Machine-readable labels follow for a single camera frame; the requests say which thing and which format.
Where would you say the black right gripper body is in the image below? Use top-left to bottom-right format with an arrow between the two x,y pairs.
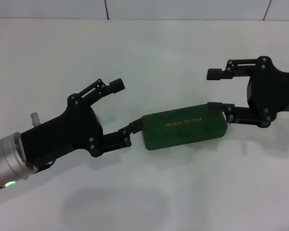
246,55 -> 289,128

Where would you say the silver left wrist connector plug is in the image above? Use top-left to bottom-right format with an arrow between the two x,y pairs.
30,112 -> 41,127

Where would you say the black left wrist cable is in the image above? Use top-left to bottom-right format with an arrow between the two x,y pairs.
35,160 -> 56,173

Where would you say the green glasses case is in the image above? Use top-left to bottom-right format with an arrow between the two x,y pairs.
141,102 -> 229,151

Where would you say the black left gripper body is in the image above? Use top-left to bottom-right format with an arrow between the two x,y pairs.
20,93 -> 105,169

